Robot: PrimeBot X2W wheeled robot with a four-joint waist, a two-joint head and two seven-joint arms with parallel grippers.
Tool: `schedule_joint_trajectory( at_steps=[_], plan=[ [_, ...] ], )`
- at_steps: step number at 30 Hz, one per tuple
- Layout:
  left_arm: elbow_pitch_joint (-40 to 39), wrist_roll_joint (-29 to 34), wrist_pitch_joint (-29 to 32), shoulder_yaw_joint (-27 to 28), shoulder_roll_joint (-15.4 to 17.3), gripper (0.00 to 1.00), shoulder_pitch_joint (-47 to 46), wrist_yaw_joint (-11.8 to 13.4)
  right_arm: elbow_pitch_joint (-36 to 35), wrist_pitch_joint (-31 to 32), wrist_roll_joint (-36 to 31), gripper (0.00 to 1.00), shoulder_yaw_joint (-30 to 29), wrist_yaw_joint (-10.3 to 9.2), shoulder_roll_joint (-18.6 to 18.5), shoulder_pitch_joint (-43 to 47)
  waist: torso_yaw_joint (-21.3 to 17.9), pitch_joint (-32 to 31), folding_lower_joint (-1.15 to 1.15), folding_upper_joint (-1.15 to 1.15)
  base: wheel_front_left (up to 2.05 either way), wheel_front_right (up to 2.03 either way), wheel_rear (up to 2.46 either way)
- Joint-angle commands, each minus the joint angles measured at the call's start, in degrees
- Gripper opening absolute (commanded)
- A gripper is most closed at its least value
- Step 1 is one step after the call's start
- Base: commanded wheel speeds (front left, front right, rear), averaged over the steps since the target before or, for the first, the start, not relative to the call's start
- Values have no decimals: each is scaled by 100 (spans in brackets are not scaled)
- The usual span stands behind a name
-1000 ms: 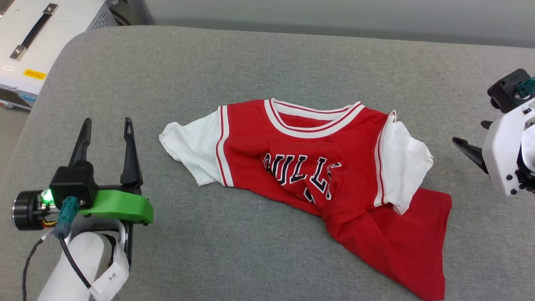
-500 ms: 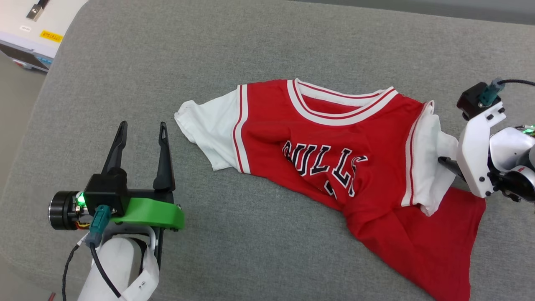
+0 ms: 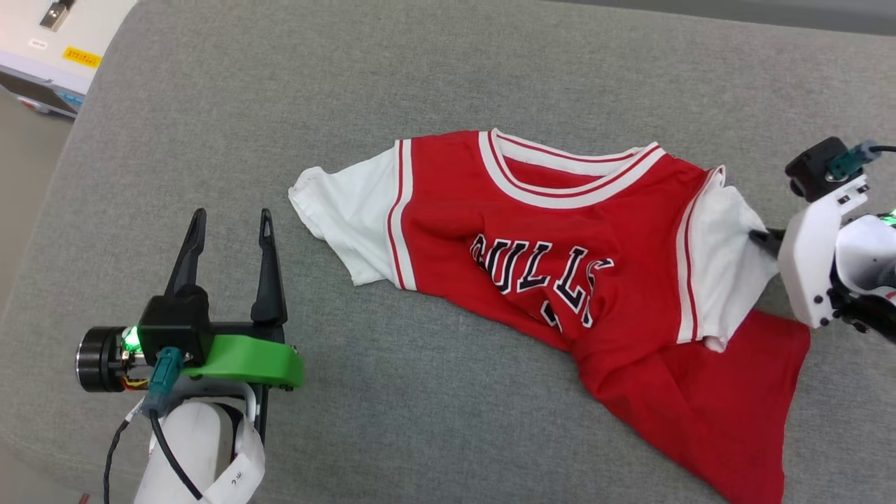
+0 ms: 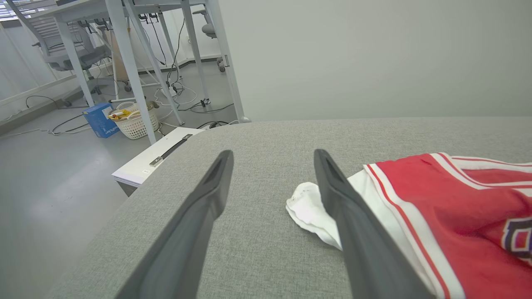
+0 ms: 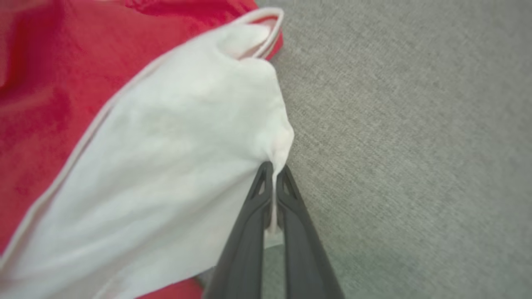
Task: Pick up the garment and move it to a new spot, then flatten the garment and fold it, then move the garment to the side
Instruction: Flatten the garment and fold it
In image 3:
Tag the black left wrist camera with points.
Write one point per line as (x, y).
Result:
(175, 322)

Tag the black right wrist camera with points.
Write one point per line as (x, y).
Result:
(812, 168)

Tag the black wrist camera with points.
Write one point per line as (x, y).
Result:
(812, 168)
(175, 322)

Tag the white power supply box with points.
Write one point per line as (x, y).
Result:
(42, 63)

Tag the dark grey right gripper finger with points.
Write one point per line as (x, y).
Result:
(770, 243)

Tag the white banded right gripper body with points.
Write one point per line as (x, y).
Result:
(805, 266)

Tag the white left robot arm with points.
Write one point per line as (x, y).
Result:
(189, 448)

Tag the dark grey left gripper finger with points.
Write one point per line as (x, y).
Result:
(269, 287)
(187, 259)

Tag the red and white basketball jersey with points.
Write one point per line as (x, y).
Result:
(525, 231)

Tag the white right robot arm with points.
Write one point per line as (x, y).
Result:
(864, 255)

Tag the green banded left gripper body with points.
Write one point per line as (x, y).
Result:
(245, 357)

